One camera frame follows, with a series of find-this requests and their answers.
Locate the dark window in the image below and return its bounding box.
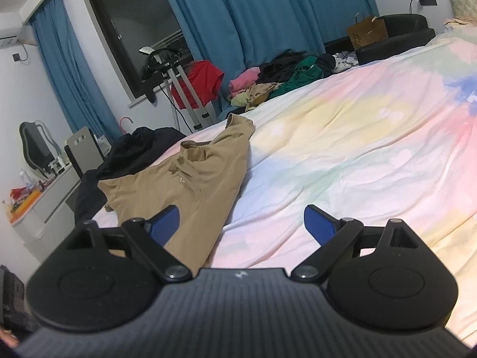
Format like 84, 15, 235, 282
84, 0, 194, 98

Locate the narrow blue curtain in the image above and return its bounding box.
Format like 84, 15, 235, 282
29, 0, 122, 138

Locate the black armchair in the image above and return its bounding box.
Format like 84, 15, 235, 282
324, 14, 436, 64

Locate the white patterned garment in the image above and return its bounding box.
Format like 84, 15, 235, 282
332, 52, 358, 73

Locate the pastel pillow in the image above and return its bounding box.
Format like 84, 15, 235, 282
443, 17, 477, 30

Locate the black hanging pad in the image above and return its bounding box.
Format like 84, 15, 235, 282
143, 78, 157, 103

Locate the brown paper bag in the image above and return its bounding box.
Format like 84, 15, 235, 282
346, 14, 389, 50

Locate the bed with pastel sheet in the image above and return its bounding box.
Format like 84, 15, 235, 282
89, 26, 477, 347

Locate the pink garment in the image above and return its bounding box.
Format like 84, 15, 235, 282
228, 67, 261, 94

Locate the white dresser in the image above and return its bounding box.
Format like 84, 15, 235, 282
9, 164, 83, 258

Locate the tan shirt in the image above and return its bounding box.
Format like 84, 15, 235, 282
97, 114, 256, 269

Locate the green garment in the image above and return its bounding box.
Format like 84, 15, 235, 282
274, 55, 336, 95

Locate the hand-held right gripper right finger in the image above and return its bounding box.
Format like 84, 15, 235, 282
291, 205, 420, 282

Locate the wavy-framed mirror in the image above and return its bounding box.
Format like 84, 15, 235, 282
19, 121, 61, 180

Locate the red shirt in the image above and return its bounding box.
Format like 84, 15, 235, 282
171, 60, 224, 109

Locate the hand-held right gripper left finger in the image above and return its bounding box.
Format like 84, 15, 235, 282
66, 205, 192, 281

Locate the yellow beige garment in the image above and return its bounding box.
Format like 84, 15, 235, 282
227, 82, 280, 112

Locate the orange box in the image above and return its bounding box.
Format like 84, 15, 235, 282
9, 190, 43, 220

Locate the white air conditioner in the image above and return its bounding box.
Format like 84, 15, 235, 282
0, 26, 23, 47

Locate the black garment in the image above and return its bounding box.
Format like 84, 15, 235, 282
75, 127, 187, 228

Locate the black clothes pile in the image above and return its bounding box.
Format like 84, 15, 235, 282
258, 49, 310, 84

